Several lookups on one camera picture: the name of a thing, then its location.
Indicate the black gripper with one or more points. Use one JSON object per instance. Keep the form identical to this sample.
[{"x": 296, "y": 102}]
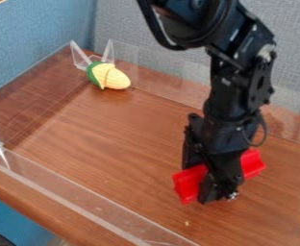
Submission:
[{"x": 216, "y": 144}]

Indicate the red plastic block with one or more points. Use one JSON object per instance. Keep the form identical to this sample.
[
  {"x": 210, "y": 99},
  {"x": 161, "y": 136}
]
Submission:
[{"x": 186, "y": 179}]

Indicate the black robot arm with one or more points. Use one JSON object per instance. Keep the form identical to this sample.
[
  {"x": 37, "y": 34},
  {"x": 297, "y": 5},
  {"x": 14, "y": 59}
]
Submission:
[{"x": 240, "y": 45}]

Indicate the clear acrylic front barrier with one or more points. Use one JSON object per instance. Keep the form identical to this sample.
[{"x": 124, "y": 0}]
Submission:
[{"x": 92, "y": 206}]

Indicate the clear acrylic barrier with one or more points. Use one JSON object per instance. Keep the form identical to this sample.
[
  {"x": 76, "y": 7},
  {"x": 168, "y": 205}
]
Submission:
[
  {"x": 92, "y": 206},
  {"x": 162, "y": 74}
]

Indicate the clear acrylic back barrier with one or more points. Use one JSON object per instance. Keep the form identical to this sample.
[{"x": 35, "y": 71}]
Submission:
[{"x": 162, "y": 74}]

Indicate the yellow green toy corn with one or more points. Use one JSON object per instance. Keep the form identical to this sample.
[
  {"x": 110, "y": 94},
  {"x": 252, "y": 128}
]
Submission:
[{"x": 106, "y": 76}]

